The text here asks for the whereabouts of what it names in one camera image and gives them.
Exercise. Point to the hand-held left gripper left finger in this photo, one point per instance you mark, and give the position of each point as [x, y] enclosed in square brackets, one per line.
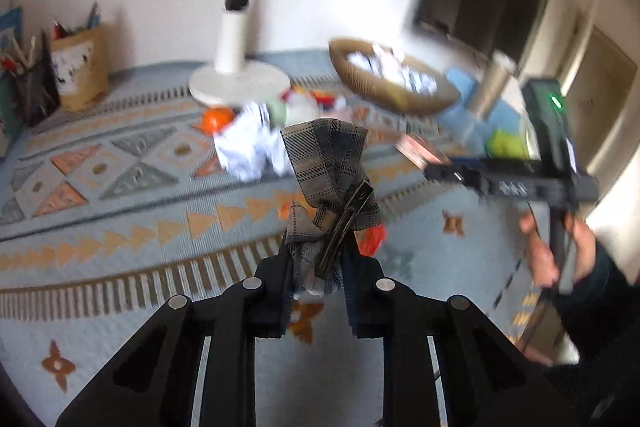
[272, 297]

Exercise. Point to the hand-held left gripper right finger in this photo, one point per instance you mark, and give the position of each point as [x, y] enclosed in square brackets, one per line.
[365, 302]

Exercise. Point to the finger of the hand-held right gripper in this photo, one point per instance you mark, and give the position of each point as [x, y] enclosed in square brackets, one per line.
[452, 172]

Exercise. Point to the reddish brown small box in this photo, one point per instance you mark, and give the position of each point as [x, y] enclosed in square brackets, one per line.
[415, 147]

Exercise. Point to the pile of papers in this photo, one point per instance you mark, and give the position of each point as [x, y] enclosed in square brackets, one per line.
[410, 79]

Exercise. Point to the wicker basket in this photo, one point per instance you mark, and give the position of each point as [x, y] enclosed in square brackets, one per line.
[380, 92]

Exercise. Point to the grey plaid cloth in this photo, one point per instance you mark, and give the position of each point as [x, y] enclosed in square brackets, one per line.
[325, 157]

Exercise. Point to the person's right forearm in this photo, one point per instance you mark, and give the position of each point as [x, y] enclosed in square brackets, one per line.
[600, 317]

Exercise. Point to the person's right hand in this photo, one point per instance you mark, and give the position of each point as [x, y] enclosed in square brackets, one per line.
[540, 257]

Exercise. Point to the yellow green object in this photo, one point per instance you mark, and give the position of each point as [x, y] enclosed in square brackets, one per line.
[507, 143]

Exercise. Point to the red orange snack packet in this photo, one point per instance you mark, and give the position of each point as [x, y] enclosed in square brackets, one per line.
[375, 241]

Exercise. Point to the beige cylindrical stand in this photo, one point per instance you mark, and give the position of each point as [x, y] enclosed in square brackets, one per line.
[492, 87]

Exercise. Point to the beige wooden door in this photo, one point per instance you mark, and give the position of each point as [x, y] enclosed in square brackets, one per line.
[605, 72]

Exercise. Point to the light blue plastic item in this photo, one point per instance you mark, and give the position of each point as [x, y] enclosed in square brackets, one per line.
[457, 82]

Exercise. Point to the crumpled printed paper ball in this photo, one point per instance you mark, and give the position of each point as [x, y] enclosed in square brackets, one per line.
[245, 147]

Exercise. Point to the pastel plush dango skewer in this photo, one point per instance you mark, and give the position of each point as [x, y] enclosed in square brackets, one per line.
[302, 108]

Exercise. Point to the patterned blue table mat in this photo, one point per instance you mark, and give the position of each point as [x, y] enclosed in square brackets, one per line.
[125, 217]

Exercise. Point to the orange tangerine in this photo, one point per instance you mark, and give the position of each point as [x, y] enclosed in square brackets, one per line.
[217, 119]

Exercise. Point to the white desk lamp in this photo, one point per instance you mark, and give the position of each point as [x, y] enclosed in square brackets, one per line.
[232, 42]

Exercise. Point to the kraft paper pen holder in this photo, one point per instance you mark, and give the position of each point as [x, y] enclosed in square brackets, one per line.
[80, 72]

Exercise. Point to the black mesh pen holder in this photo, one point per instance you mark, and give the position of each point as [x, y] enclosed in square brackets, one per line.
[35, 97]

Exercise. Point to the bunch of coloured pens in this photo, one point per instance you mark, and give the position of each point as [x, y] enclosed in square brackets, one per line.
[92, 17]

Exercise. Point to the bunch of pencils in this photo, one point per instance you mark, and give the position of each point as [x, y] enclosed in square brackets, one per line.
[22, 52]

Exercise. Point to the blue upright book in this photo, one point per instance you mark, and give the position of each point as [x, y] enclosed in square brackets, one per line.
[10, 32]

